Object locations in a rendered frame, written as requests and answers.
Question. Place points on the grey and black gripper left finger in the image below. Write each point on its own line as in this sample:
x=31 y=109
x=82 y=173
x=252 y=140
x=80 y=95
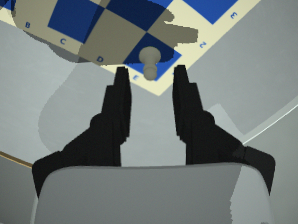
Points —
x=95 y=146

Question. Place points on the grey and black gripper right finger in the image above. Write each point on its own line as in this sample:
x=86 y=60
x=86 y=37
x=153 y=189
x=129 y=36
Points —
x=204 y=139

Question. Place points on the white pawn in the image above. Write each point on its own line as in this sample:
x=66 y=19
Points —
x=150 y=56

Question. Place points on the cream and blue checkered game board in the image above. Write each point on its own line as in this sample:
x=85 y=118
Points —
x=111 y=33

